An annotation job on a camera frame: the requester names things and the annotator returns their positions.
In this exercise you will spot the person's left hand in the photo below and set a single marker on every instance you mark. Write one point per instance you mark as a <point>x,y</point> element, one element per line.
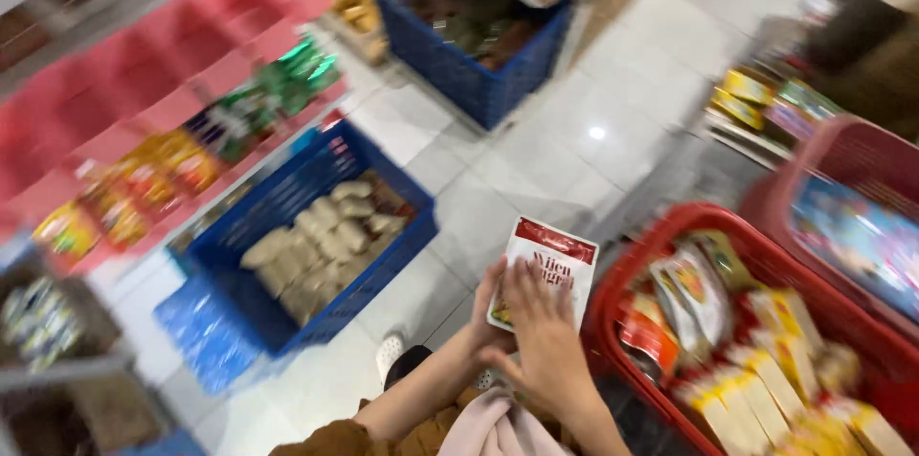
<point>482,330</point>

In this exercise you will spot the person's right hand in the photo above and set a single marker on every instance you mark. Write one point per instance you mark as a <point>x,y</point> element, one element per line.
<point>549,348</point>

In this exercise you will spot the person's left fingers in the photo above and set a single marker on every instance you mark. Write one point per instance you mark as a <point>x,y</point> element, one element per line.
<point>495,284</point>

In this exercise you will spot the white packet with red band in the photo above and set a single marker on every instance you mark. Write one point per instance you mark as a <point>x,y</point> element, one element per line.
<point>556,255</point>

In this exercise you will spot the white perforated shoe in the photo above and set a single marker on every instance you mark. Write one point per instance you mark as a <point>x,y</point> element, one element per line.
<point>390,355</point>

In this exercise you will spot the pale pink cloth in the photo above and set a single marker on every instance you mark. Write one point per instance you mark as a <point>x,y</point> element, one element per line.
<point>495,427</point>

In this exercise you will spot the orange red snack packet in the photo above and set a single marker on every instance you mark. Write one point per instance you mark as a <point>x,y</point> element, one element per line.
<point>646,337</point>

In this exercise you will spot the white and yellow snack bag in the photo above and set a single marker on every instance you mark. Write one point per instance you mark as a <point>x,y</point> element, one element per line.
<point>693,294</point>

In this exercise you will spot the brown jacket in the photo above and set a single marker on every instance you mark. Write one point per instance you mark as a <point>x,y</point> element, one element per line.
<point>344,440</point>

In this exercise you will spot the blue crate of dark packets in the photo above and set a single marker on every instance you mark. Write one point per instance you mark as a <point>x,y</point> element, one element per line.
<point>459,68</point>

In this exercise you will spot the blue crate of beige packets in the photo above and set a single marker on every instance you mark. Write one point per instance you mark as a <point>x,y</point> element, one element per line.
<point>287,212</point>

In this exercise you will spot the red plastic shopping basket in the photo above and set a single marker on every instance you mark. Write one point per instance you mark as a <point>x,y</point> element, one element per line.
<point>782,262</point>

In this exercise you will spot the flat blue plastic crate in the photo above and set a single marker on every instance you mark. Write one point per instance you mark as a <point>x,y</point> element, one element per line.
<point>208,334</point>

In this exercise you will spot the pile of yellow boxed packets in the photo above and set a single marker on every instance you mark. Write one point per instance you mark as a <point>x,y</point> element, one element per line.
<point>775,384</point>

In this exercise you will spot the low shelf with colourful packets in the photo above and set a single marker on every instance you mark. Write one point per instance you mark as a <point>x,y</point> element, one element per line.
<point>768,108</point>

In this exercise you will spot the dark red basket with packets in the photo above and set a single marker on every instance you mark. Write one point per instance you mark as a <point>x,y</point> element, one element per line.
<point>861,176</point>

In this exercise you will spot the pink shelf with snack packets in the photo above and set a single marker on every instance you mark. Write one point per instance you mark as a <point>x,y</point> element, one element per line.
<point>143,119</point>

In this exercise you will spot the cardboard box with small packets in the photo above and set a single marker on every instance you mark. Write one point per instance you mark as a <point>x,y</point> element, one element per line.
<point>50,327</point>

